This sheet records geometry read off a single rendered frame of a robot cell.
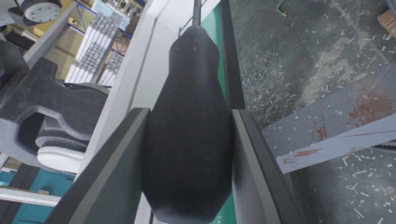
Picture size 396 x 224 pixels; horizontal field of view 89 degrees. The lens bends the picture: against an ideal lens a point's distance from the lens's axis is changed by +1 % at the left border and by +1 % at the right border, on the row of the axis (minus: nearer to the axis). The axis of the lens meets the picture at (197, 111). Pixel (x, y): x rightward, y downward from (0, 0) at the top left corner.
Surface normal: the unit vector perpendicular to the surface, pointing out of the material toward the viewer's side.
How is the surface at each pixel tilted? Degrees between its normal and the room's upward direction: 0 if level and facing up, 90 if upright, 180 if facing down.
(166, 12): 90
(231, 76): 90
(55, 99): 91
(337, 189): 0
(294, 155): 90
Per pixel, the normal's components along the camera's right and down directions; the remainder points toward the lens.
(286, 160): -0.03, 0.78
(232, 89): 0.63, -0.47
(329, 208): -0.77, -0.41
